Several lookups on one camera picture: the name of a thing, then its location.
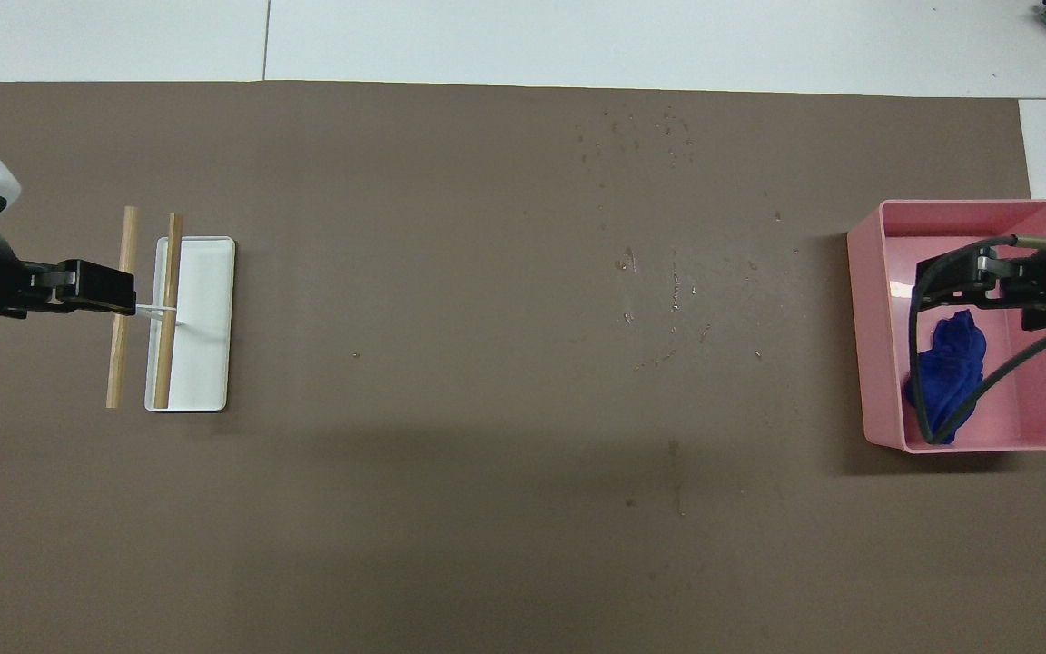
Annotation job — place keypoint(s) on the blue towel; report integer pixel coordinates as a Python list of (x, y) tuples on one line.
[(950, 363)]

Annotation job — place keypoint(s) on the white rack with wooden bars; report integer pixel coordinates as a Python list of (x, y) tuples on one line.
[(205, 327)]

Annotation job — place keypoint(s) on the pink plastic bin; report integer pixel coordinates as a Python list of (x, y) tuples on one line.
[(1041, 400)]

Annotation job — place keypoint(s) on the brown table mat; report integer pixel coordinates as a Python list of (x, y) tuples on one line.
[(441, 318)]

